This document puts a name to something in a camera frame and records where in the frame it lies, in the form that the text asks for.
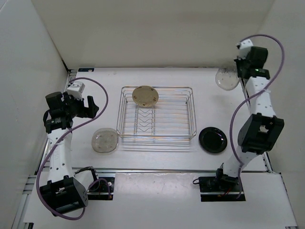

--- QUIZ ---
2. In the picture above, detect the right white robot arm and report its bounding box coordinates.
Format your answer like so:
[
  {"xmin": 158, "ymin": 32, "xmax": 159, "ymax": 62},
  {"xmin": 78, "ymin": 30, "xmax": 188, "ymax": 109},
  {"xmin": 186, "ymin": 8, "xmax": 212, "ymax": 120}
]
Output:
[{"xmin": 214, "ymin": 44, "xmax": 285, "ymax": 191}]

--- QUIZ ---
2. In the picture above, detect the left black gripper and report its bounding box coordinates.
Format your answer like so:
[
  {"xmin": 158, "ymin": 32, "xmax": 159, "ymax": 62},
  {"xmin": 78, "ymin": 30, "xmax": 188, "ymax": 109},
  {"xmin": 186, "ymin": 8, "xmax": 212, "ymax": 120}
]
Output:
[{"xmin": 64, "ymin": 92, "xmax": 99, "ymax": 119}]

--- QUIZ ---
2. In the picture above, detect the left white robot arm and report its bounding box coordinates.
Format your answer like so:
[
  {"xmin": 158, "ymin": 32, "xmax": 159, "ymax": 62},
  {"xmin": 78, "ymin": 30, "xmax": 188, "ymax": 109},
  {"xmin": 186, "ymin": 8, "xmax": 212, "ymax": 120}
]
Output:
[{"xmin": 39, "ymin": 92, "xmax": 100, "ymax": 214}]

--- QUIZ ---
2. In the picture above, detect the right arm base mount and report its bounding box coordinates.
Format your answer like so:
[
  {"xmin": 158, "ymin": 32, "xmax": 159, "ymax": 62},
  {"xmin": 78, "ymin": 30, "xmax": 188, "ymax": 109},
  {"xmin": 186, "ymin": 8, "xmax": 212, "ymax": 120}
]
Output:
[{"xmin": 193, "ymin": 177, "xmax": 246, "ymax": 202}]

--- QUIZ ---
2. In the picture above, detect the black round plate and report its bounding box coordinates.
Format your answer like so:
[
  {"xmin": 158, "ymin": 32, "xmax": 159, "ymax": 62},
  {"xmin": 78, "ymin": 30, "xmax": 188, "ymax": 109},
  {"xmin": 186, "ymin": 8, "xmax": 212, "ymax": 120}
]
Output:
[{"xmin": 198, "ymin": 126, "xmax": 228, "ymax": 154}]

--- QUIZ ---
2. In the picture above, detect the metal rail bar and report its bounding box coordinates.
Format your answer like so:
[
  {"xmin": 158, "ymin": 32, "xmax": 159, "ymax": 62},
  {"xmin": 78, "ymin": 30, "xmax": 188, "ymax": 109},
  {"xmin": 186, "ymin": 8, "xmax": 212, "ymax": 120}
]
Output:
[{"xmin": 95, "ymin": 167, "xmax": 219, "ymax": 173}]

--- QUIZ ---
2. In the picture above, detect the chrome wire dish rack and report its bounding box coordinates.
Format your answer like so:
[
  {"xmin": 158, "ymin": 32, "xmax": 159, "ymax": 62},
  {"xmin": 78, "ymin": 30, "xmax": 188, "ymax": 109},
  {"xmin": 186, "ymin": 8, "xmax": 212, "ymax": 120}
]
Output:
[{"xmin": 116, "ymin": 86, "xmax": 197, "ymax": 142}]

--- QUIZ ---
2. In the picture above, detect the beige round plate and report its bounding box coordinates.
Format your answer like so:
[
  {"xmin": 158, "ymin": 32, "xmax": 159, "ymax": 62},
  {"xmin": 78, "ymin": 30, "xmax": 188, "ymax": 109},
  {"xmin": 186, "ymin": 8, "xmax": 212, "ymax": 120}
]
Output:
[{"xmin": 132, "ymin": 85, "xmax": 159, "ymax": 108}]

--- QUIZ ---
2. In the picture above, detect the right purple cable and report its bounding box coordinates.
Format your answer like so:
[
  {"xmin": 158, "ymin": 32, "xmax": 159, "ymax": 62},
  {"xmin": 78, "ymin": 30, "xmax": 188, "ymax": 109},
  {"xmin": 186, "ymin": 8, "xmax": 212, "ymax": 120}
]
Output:
[{"xmin": 229, "ymin": 34, "xmax": 285, "ymax": 200}]

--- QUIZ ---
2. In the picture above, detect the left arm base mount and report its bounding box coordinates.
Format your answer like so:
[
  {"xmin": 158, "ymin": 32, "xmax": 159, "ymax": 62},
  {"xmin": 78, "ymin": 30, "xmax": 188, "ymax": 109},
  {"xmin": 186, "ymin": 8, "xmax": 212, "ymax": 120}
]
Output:
[{"xmin": 88, "ymin": 176, "xmax": 115, "ymax": 200}]

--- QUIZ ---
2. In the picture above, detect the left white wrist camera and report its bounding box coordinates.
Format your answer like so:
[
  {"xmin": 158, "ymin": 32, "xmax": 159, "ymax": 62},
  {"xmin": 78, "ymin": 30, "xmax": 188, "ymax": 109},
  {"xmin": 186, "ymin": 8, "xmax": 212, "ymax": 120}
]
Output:
[{"xmin": 66, "ymin": 81, "xmax": 85, "ymax": 100}]

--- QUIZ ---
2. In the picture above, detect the clear plate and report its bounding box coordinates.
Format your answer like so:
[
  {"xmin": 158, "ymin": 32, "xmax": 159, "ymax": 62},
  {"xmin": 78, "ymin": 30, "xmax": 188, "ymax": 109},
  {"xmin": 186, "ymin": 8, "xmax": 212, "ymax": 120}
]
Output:
[
  {"xmin": 91, "ymin": 128, "xmax": 119, "ymax": 153},
  {"xmin": 215, "ymin": 62, "xmax": 240, "ymax": 91}
]

